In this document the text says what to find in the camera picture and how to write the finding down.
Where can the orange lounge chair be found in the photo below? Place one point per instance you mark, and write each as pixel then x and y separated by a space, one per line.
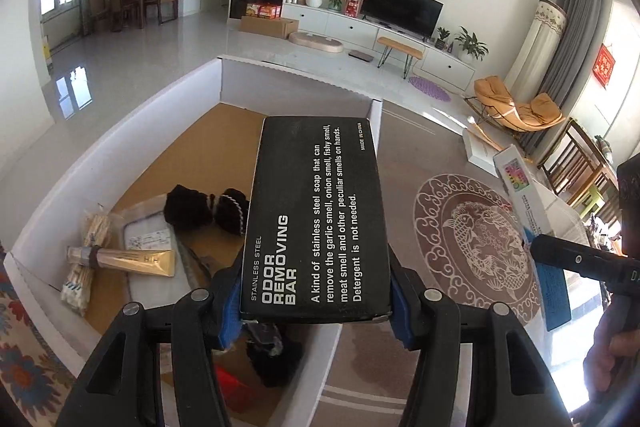
pixel 535 109

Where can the beige oval step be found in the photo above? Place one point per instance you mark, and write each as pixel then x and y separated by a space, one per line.
pixel 315 42

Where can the wooden chair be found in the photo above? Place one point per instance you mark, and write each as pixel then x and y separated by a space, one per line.
pixel 565 157

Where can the floral patterned rug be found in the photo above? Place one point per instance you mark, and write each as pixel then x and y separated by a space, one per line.
pixel 25 357

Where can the brown cardboard box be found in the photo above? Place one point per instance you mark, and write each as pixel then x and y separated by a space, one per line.
pixel 265 27

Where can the clear plastic bag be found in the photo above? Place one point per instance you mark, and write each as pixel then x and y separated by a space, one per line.
pixel 145 234

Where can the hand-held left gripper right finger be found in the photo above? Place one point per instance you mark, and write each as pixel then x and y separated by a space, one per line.
pixel 400 322

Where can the grey curtain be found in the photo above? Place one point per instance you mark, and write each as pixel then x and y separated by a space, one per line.
pixel 575 47

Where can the white television cabinet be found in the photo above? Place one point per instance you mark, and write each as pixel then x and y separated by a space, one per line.
pixel 340 24

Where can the purple floor mat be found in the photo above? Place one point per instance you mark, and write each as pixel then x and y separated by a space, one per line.
pixel 430 89

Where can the black printed box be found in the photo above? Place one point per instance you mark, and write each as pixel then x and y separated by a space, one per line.
pixel 315 207

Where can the large potted plant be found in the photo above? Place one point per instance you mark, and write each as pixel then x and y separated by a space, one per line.
pixel 470 42

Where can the white cardboard box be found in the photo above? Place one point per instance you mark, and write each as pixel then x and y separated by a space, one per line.
pixel 75 157

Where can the person's right hand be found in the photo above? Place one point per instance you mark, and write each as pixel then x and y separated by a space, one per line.
pixel 610 347

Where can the covered standing air conditioner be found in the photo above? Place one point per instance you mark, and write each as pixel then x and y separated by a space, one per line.
pixel 540 37

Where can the wooden bench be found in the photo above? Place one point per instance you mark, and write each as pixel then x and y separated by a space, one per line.
pixel 400 44

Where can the black velvet bow clip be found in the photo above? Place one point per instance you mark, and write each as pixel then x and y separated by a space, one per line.
pixel 190 207

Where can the black television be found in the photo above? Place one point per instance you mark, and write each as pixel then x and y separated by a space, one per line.
pixel 400 7

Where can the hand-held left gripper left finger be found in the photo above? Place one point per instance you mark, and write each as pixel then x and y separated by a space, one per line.
pixel 227 322

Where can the flat white box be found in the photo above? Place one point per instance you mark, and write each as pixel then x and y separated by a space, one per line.
pixel 480 152

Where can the black knitted pouch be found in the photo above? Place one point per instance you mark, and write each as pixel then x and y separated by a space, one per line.
pixel 275 367

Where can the orange gift boxes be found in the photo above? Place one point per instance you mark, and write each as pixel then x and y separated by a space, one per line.
pixel 262 10

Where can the red snack packet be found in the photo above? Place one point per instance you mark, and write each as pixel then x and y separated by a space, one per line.
pixel 235 387

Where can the cotton swab pack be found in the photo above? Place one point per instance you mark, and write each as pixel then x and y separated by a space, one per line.
pixel 92 227

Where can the red gift bag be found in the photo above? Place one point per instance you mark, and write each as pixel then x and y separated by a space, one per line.
pixel 352 7

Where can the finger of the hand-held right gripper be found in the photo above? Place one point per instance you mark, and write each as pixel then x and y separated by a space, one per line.
pixel 565 254

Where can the gold cosmetic tube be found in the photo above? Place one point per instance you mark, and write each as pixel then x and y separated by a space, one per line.
pixel 140 259

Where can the red wall hanging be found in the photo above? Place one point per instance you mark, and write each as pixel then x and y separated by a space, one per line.
pixel 603 64

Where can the long blue white box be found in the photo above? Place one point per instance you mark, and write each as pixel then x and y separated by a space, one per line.
pixel 520 187

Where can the small potted plant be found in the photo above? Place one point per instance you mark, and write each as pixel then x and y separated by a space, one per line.
pixel 441 34

